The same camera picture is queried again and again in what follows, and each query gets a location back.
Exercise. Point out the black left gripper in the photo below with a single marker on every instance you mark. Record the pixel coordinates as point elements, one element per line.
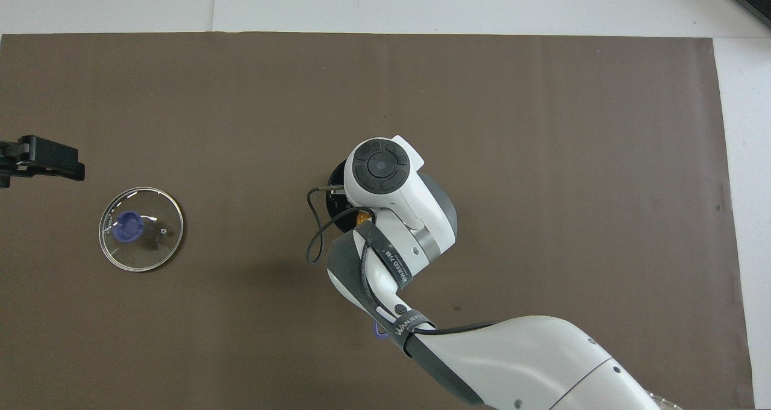
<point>9,163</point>

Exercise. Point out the glass lid with blue knob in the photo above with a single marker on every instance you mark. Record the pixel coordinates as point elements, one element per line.
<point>156,247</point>

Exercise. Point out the yellow toy corn cob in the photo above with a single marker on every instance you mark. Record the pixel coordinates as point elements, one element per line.
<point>362,218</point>

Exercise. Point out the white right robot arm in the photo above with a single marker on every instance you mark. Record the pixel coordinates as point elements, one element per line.
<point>512,362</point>

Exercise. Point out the brown table mat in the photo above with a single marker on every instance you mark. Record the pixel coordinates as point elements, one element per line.
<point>241,97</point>

